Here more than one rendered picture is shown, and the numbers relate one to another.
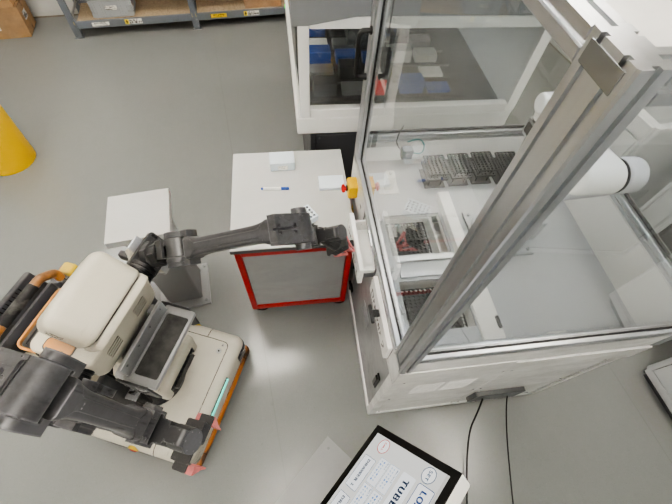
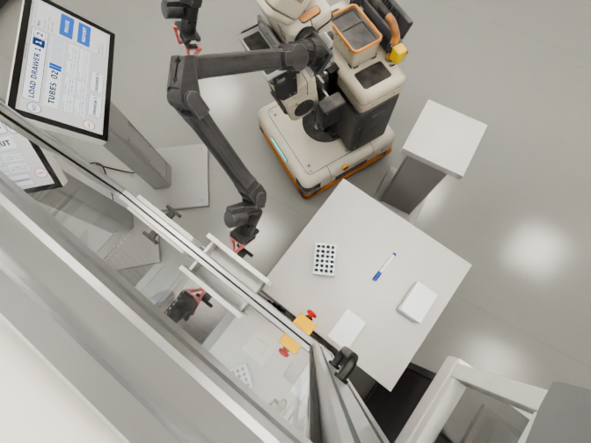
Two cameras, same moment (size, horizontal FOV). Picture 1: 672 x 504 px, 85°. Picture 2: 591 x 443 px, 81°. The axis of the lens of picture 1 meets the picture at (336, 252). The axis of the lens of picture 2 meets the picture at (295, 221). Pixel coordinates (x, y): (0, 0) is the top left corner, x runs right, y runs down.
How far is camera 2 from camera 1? 118 cm
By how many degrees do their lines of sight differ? 46
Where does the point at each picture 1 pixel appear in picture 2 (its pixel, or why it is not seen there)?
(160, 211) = (434, 154)
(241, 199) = (396, 227)
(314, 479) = (195, 179)
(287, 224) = (178, 70)
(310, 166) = (389, 330)
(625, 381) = not seen: outside the picture
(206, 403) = (280, 137)
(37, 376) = not seen: outside the picture
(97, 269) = not seen: outside the picture
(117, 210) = (463, 124)
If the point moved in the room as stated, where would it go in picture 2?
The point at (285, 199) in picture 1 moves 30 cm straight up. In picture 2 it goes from (362, 265) to (376, 251)
